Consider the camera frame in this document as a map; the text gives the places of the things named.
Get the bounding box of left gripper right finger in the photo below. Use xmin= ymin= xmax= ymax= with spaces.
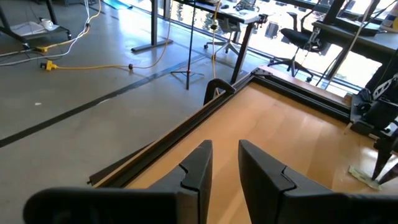
xmin=238 ymin=139 xmax=398 ymax=224

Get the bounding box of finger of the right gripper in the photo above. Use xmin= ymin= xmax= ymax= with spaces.
xmin=378 ymin=162 xmax=398 ymax=185
xmin=371 ymin=148 xmax=394 ymax=182

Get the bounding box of black office chair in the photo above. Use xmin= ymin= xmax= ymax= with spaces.
xmin=267 ymin=11 xmax=330 ymax=83

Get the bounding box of white mug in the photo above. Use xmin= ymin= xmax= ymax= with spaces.
xmin=40 ymin=17 xmax=54 ymax=31

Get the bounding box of black wheeled cart with tray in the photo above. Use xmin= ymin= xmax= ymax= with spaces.
xmin=0 ymin=0 xmax=73 ymax=50

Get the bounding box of yellow extension cable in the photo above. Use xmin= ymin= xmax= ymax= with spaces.
xmin=210 ymin=0 xmax=222 ymax=97
xmin=34 ymin=0 xmax=103 ymax=53
xmin=39 ymin=0 xmax=175 ymax=72

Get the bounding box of black-legged desk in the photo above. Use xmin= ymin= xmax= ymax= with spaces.
xmin=172 ymin=0 xmax=270 ymax=85

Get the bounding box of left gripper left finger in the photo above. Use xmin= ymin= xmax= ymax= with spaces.
xmin=23 ymin=139 xmax=214 ymax=224

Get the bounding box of black aluminium table frame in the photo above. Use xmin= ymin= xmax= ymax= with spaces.
xmin=88 ymin=67 xmax=354 ymax=189

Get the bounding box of grey metal desk leg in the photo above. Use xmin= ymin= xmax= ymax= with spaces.
xmin=130 ymin=0 xmax=174 ymax=53

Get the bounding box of grey office chair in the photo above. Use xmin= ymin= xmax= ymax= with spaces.
xmin=203 ymin=15 xmax=242 ymax=58

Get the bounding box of dark desk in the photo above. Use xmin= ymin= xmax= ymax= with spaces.
xmin=312 ymin=0 xmax=398 ymax=88

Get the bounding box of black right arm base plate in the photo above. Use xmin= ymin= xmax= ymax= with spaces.
xmin=349 ymin=93 xmax=392 ymax=139

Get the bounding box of black flat strip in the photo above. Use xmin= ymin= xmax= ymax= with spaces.
xmin=86 ymin=141 xmax=156 ymax=187

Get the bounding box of pale green sweetener packet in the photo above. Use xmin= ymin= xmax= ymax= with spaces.
xmin=348 ymin=165 xmax=382 ymax=191

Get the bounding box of teal floor mat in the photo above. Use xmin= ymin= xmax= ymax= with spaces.
xmin=101 ymin=0 xmax=133 ymax=10

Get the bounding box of white container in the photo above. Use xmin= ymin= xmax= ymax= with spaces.
xmin=381 ymin=2 xmax=398 ymax=32

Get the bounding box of black tripod stand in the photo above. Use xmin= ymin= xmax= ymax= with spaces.
xmin=170 ymin=0 xmax=205 ymax=91

